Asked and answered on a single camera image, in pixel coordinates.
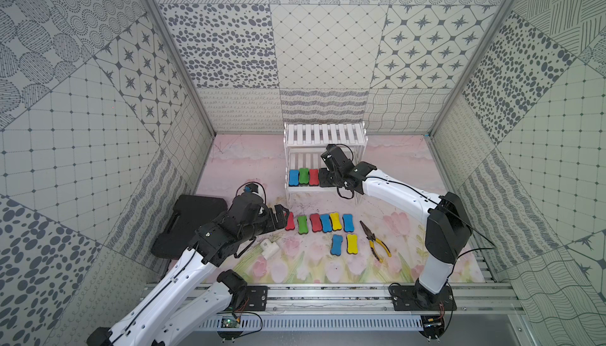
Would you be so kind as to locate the white plastic pipe fitting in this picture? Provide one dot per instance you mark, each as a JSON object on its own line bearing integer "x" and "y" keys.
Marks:
{"x": 269, "y": 249}

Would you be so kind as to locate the yellow eraser top shelf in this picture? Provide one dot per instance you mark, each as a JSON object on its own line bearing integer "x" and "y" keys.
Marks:
{"x": 335, "y": 222}

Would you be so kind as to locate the blue eraser top shelf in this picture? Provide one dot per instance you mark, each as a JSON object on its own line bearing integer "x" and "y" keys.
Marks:
{"x": 348, "y": 223}
{"x": 326, "y": 223}

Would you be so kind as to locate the green circuit board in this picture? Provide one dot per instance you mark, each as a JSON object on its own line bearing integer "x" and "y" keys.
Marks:
{"x": 229, "y": 322}

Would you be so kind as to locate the yellow handled pliers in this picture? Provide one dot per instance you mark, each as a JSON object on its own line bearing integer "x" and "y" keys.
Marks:
{"x": 373, "y": 242}

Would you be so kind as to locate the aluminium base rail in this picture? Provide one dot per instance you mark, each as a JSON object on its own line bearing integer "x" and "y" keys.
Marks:
{"x": 485, "y": 298}

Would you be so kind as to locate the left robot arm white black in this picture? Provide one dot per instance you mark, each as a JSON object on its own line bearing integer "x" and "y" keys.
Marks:
{"x": 163, "y": 317}

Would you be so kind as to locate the red eraser top shelf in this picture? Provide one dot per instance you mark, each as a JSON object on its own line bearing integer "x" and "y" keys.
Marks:
{"x": 290, "y": 222}
{"x": 316, "y": 222}

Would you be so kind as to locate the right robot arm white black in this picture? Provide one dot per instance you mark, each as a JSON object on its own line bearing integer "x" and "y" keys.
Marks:
{"x": 447, "y": 227}

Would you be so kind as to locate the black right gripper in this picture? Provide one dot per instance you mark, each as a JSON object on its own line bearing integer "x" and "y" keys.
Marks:
{"x": 323, "y": 172}

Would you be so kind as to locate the green eraser shelf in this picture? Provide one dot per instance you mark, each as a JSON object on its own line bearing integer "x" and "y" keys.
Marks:
{"x": 304, "y": 176}
{"x": 302, "y": 225}

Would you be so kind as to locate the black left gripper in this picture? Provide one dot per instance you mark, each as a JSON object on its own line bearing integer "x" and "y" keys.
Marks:
{"x": 274, "y": 216}

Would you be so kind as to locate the blue eraser shelf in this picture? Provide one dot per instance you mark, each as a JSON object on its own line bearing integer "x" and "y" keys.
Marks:
{"x": 326, "y": 223}
{"x": 348, "y": 223}
{"x": 293, "y": 178}
{"x": 336, "y": 245}

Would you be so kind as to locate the green eraser top shelf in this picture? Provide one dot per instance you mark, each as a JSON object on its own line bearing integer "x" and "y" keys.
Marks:
{"x": 302, "y": 225}

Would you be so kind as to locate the white vented cable duct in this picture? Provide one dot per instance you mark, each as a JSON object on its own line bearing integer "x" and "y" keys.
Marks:
{"x": 346, "y": 322}

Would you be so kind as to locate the red eraser shelf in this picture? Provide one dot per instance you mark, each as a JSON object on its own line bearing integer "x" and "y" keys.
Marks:
{"x": 316, "y": 222}
{"x": 314, "y": 179}
{"x": 290, "y": 222}

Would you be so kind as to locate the yellow eraser shelf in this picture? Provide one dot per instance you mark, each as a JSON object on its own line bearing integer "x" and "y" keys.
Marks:
{"x": 335, "y": 222}
{"x": 352, "y": 244}

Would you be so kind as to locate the black plastic case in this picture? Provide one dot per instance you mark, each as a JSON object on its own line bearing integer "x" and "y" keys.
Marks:
{"x": 189, "y": 213}

